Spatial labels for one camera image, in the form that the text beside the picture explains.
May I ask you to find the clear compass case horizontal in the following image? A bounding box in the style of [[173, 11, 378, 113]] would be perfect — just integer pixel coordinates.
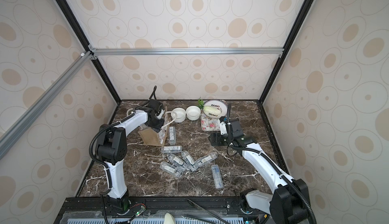
[[160, 146, 182, 154]]

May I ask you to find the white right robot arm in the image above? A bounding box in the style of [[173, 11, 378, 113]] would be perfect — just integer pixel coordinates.
[[209, 117, 317, 224]]

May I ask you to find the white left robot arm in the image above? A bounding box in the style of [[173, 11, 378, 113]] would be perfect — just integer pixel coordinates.
[[89, 99, 164, 211]]

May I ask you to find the clear compass case right angled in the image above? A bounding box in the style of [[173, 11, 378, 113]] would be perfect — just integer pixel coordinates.
[[196, 152, 217, 167]]

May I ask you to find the clear compass case blue front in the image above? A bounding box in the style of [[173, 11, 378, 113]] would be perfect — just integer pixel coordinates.
[[211, 164, 224, 189]]

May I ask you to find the floral cloth mat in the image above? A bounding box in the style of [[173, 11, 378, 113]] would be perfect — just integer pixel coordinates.
[[201, 114, 225, 132]]

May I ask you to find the white bowl left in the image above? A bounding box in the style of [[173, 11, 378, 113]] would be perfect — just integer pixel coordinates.
[[172, 107, 186, 123]]

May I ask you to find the white bowl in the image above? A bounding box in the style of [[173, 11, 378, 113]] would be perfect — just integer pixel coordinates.
[[172, 107, 186, 123], [186, 105, 201, 121]]

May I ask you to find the white radish with leaves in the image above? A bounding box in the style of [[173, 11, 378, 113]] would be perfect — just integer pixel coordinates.
[[198, 98, 222, 118]]

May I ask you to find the patterned ceramic plate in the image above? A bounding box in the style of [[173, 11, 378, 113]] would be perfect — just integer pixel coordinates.
[[203, 99, 228, 119]]

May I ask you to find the white bowl right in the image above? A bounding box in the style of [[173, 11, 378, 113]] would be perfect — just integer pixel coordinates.
[[186, 105, 201, 121]]

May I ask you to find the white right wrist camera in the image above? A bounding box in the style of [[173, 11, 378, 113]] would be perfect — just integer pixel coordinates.
[[219, 121, 228, 135]]

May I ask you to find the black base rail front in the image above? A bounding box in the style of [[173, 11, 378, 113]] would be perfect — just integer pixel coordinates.
[[55, 196, 274, 224]]

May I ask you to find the silver aluminium rail back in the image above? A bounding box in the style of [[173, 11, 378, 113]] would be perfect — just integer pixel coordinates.
[[92, 47, 284, 56]]

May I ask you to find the silver aluminium rail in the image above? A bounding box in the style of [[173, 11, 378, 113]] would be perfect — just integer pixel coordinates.
[[1, 51, 92, 158], [92, 47, 284, 56]]

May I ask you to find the black corner frame post left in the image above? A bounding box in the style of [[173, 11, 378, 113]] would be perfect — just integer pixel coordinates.
[[55, 0, 122, 104]]

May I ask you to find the black corner frame post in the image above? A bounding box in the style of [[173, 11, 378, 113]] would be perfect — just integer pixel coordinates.
[[259, 0, 314, 105], [55, 0, 122, 104]]

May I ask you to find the silver aluminium rail left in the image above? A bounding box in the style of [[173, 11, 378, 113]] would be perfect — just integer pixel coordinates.
[[1, 51, 92, 158]]

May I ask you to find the black corner frame post right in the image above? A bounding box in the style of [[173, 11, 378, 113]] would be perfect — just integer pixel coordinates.
[[259, 0, 314, 105]]

